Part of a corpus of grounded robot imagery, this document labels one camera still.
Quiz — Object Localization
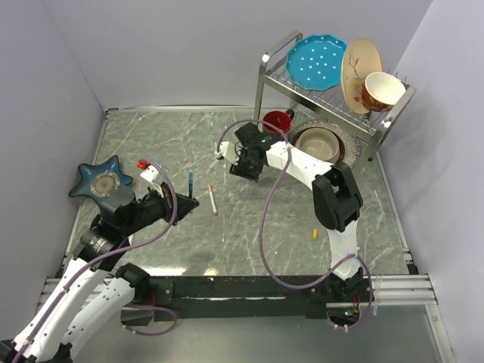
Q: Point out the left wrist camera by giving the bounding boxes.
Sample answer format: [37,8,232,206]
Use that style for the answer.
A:
[136,160,166,196]

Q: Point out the blue polka-dot plate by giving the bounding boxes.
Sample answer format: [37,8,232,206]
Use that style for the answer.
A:
[285,34,347,92]

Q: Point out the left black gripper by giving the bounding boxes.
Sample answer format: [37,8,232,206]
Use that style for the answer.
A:
[121,180,198,236]

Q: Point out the red white bowl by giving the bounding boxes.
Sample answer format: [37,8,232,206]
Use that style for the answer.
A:
[361,72,406,112]

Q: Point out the red black mug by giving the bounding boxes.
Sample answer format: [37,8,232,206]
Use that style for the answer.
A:
[262,109,295,133]

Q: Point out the blue marker pen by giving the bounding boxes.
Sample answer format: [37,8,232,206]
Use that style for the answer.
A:
[188,170,194,199]

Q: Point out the blue star-shaped dish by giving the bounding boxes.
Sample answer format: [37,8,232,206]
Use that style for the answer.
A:
[68,155,134,205]

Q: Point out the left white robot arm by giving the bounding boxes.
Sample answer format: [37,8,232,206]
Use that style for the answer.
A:
[1,183,199,362]

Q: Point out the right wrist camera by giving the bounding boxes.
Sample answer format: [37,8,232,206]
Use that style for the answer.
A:
[216,141,240,164]

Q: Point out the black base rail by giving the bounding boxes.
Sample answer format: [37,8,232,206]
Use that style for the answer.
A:
[125,272,371,319]

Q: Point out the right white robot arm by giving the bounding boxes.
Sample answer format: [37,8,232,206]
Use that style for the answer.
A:
[216,119,372,301]

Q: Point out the beige bowl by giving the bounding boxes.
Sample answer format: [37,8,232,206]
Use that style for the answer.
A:
[294,127,340,166]

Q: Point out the steel dish rack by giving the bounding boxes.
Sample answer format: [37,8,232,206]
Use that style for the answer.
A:
[253,30,417,175]

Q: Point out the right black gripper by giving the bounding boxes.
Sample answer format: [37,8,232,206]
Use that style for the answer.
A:
[230,145,264,183]

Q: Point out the cream floral plate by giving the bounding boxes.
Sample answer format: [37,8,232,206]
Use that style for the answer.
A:
[340,38,383,115]

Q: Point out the dark red plate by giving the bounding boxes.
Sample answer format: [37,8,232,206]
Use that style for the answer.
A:
[290,126,346,167]

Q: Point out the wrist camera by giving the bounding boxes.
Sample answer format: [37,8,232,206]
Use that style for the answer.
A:
[216,141,240,164]
[136,160,166,196]

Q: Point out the white orange-tipped marker pen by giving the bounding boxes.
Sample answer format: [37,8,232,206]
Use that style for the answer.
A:
[208,190,219,216]

